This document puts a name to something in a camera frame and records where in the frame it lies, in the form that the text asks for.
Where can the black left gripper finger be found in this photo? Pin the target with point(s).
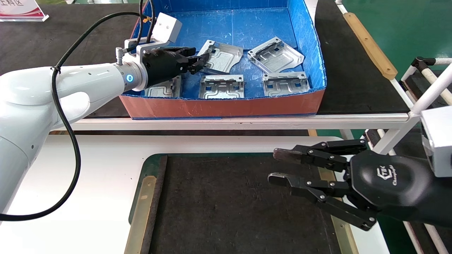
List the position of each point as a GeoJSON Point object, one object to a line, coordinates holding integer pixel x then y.
{"type": "Point", "coordinates": [187, 52]}
{"type": "Point", "coordinates": [197, 63]}

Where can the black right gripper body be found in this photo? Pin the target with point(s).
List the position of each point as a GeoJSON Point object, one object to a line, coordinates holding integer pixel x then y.
{"type": "Point", "coordinates": [395, 187]}

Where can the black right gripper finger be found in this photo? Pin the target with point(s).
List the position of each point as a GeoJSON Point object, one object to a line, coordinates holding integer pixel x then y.
{"type": "Point", "coordinates": [317, 192]}
{"type": "Point", "coordinates": [310, 155]}

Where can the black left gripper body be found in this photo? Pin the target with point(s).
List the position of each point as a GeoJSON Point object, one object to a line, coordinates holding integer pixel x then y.
{"type": "Point", "coordinates": [162, 65]}

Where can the silver metal bracket plate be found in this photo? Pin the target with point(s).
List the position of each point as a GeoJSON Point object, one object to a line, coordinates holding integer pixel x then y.
{"type": "Point", "coordinates": [222, 88]}
{"type": "Point", "coordinates": [286, 86]}
{"type": "Point", "coordinates": [277, 58]}
{"type": "Point", "coordinates": [166, 90]}
{"type": "Point", "coordinates": [224, 58]}

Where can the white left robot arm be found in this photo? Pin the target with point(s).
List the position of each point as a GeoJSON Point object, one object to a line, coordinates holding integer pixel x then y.
{"type": "Point", "coordinates": [31, 95]}

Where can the blue corrugated plastic box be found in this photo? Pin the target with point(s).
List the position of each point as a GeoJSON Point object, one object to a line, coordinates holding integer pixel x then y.
{"type": "Point", "coordinates": [247, 28]}

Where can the brass mat edge strip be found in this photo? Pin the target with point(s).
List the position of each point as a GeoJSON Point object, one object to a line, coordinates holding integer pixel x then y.
{"type": "Point", "coordinates": [141, 211]}
{"type": "Point", "coordinates": [344, 234]}

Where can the small black work mat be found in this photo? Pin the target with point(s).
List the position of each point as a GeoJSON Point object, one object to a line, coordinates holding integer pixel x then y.
{"type": "Point", "coordinates": [229, 211]}

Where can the tan wooden edge strip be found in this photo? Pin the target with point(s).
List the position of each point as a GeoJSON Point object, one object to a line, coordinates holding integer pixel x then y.
{"type": "Point", "coordinates": [370, 46]}

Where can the black pipe connector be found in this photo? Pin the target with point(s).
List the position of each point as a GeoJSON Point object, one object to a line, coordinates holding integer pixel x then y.
{"type": "Point", "coordinates": [422, 62]}

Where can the large black table mat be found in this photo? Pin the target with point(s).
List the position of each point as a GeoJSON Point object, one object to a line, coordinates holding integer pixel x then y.
{"type": "Point", "coordinates": [35, 42]}

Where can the red white sign stand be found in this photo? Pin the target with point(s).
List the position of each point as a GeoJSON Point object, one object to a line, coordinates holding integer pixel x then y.
{"type": "Point", "coordinates": [19, 10]}

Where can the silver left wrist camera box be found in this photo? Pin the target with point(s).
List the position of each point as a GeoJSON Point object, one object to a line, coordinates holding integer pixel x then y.
{"type": "Point", "coordinates": [166, 28]}

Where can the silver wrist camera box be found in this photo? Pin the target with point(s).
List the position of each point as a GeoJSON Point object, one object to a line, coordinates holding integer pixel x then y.
{"type": "Point", "coordinates": [439, 141]}
{"type": "Point", "coordinates": [166, 28]}

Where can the white table edge rail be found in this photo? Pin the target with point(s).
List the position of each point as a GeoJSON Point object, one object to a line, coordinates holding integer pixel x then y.
{"type": "Point", "coordinates": [212, 124]}

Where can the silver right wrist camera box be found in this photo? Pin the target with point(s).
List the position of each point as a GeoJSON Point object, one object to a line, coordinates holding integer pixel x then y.
{"type": "Point", "coordinates": [439, 141]}

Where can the long diagonal white frame pipe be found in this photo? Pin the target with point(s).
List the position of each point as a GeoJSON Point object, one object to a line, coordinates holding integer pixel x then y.
{"type": "Point", "coordinates": [434, 90]}

